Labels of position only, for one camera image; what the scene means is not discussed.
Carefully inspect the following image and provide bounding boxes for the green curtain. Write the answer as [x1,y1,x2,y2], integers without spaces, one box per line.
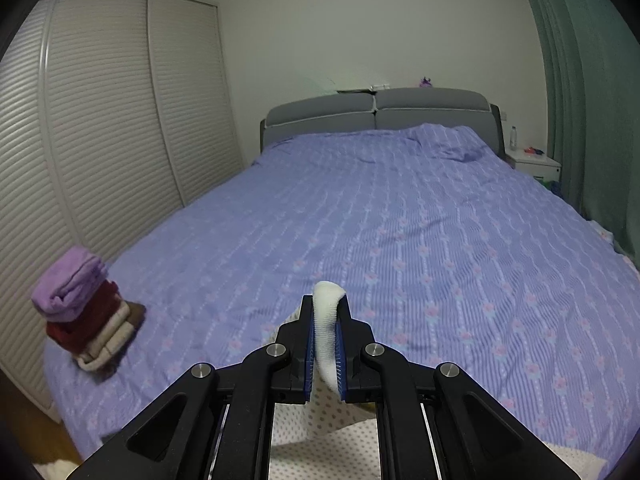
[515,0,640,261]

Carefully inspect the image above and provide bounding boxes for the purple floral bed sheet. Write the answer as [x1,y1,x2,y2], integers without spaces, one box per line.
[42,124,640,480]

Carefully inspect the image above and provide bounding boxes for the folded brown garment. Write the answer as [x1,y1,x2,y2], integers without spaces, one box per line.
[97,301,147,376]

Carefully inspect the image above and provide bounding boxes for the folded purple garment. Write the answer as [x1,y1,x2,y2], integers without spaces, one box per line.
[31,246,110,322]

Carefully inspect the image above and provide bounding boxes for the white nightstand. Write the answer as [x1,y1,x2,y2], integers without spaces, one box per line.
[502,147,562,193]

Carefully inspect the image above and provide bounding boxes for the folded dark red garment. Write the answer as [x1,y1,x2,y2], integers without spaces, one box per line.
[46,281,121,355]

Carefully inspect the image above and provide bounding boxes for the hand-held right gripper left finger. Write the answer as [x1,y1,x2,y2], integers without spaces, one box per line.
[67,296,317,480]

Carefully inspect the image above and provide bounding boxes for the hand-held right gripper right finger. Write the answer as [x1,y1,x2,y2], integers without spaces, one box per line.
[335,297,577,480]

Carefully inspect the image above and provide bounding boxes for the grey padded bed headboard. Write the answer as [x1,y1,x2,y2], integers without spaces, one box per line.
[260,87,502,162]

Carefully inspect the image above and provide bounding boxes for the white polka dot garment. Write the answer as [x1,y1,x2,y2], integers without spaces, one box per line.
[270,280,613,480]

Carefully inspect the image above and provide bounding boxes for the folded beige garment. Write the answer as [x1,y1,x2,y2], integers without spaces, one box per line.
[77,301,135,372]

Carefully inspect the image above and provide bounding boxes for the white louvered wardrobe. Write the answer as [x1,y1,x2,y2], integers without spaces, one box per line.
[0,0,246,421]

